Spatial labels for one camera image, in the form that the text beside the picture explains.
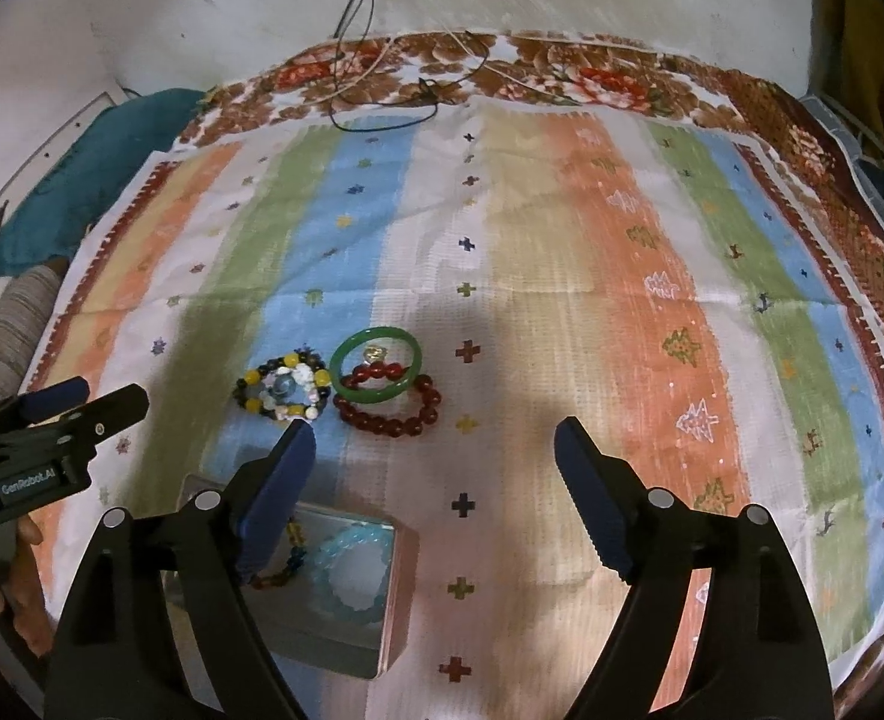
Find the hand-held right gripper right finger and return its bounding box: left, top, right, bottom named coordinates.
left=553, top=416, right=837, bottom=720

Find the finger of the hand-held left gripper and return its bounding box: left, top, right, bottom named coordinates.
left=0, top=377, right=90, bottom=432
left=0, top=384, right=150, bottom=460

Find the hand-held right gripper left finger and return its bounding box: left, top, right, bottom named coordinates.
left=43, top=418, right=319, bottom=720

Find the yellow black white bead bracelet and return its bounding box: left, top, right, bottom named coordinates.
left=235, top=350, right=335, bottom=424

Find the red bead bracelet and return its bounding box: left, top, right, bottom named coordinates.
left=332, top=361, right=444, bottom=440

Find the green jade bangle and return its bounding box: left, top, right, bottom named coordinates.
left=329, top=326, right=424, bottom=403

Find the metal tin box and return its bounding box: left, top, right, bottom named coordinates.
left=160, top=472, right=421, bottom=680

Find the grey striped cushion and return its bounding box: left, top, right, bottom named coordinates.
left=0, top=259, right=68, bottom=421

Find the teal pillow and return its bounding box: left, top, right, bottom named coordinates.
left=0, top=88, right=210, bottom=278

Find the striped printed cloth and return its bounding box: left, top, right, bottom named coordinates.
left=17, top=94, right=884, bottom=720

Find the brown floral blanket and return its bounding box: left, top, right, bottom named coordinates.
left=175, top=30, right=884, bottom=470

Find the small multicoloured bead bracelet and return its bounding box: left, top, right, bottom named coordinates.
left=235, top=519, right=312, bottom=593

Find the light blue bead bracelet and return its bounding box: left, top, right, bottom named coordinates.
left=307, top=523, right=395, bottom=620

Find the white wire basket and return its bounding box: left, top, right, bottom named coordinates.
left=800, top=90, right=884, bottom=241

